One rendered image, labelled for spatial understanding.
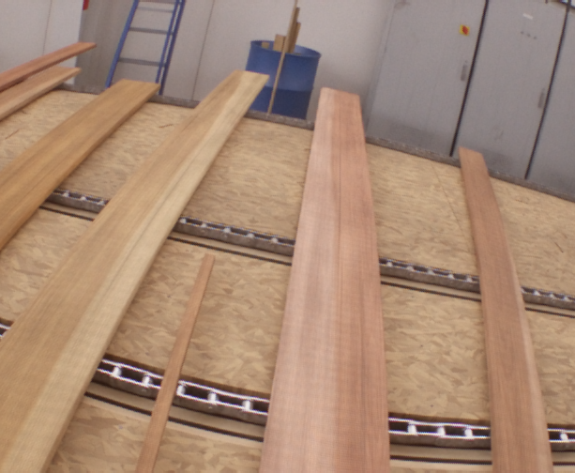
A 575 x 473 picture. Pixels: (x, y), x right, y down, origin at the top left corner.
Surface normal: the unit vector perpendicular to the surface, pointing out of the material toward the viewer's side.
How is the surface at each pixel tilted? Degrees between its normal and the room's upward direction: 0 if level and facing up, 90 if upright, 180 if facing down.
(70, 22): 99
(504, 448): 0
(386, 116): 90
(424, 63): 90
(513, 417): 0
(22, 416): 0
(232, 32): 90
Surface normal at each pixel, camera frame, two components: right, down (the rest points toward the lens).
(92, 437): 0.21, -0.88
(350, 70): -0.03, 0.45
